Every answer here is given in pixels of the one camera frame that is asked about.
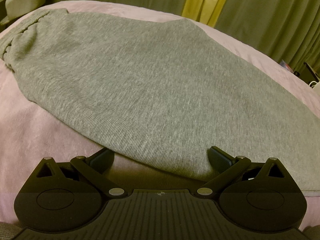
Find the grey-green curtain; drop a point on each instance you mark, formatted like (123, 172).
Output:
(281, 29)

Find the yellow curtain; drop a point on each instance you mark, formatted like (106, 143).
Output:
(203, 11)

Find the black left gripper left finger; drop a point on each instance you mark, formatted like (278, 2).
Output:
(93, 169)

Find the lilac fleece bed blanket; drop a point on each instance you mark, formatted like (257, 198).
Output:
(29, 133)

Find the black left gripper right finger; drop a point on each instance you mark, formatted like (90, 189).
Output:
(229, 168)

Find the grey sweatpants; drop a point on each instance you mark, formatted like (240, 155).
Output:
(161, 94)

